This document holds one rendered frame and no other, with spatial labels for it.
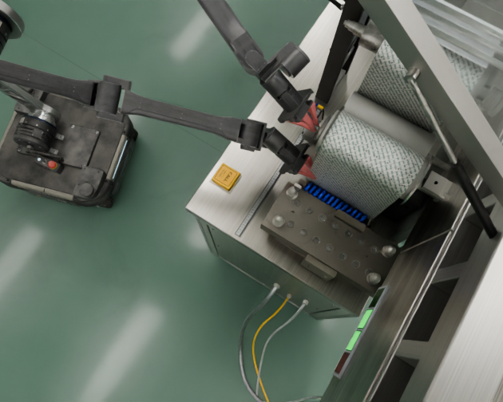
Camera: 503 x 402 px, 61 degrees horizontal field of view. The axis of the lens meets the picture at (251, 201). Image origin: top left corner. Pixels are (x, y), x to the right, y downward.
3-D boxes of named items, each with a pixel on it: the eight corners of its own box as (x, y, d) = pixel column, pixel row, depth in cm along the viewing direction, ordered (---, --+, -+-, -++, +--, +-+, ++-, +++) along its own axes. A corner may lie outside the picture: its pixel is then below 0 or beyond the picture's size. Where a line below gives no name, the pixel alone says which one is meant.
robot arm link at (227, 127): (94, 116, 107) (102, 73, 106) (97, 116, 113) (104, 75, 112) (256, 155, 118) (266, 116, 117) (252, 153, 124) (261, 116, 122)
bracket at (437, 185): (429, 172, 108) (432, 169, 106) (449, 184, 107) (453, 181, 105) (420, 188, 106) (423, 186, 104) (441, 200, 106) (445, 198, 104)
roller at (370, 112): (348, 104, 130) (358, 83, 119) (424, 146, 127) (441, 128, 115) (329, 135, 127) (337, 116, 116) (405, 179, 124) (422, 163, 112)
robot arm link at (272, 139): (262, 140, 118) (275, 124, 118) (254, 139, 125) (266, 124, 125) (279, 156, 121) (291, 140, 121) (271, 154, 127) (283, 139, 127)
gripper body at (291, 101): (280, 124, 114) (263, 105, 110) (299, 96, 116) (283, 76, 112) (296, 123, 108) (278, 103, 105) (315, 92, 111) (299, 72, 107)
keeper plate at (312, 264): (302, 259, 137) (307, 254, 127) (330, 276, 136) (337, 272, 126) (299, 266, 137) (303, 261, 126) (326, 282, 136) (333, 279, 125)
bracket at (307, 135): (299, 151, 149) (313, 108, 120) (315, 160, 148) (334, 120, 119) (292, 162, 148) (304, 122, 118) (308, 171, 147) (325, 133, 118)
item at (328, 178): (306, 179, 134) (316, 155, 116) (373, 218, 131) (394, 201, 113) (306, 179, 134) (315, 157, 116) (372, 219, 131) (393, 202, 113)
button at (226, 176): (223, 164, 147) (223, 162, 145) (240, 175, 146) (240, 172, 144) (211, 180, 145) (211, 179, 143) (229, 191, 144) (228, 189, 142)
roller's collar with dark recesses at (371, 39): (366, 32, 115) (374, 15, 109) (386, 42, 115) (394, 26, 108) (355, 49, 114) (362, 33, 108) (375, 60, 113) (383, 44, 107)
